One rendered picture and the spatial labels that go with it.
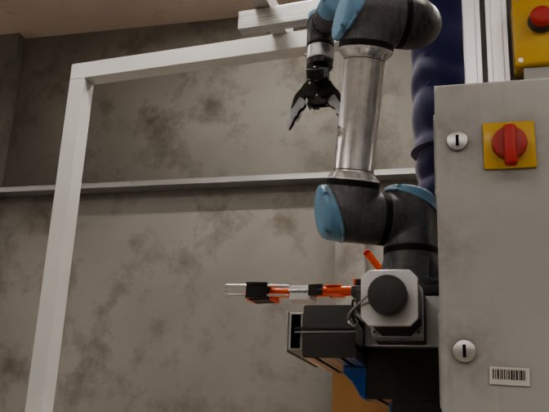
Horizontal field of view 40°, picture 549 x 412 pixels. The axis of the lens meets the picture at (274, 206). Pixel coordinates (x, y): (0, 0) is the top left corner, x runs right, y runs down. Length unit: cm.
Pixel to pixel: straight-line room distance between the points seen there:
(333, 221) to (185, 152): 715
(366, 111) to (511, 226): 62
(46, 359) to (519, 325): 416
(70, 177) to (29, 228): 407
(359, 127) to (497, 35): 36
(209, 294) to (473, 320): 712
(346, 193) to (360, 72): 25
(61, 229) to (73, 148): 57
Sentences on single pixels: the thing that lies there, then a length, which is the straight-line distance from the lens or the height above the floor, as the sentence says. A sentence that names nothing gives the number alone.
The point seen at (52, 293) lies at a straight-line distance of 503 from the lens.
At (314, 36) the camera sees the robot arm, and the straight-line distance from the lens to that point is 209.
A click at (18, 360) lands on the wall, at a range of 893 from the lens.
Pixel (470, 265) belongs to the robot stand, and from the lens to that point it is 103.
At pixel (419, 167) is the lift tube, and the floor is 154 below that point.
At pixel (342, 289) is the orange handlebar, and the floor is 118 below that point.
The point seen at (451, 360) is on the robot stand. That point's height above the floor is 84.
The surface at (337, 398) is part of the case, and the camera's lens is 208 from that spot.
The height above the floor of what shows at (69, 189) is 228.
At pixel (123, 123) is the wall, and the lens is 912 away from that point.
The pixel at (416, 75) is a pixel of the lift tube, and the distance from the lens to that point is 242.
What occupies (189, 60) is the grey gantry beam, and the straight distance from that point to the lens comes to 510.
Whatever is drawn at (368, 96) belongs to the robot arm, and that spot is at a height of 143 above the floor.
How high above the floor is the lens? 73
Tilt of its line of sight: 18 degrees up
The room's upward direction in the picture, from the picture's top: 2 degrees clockwise
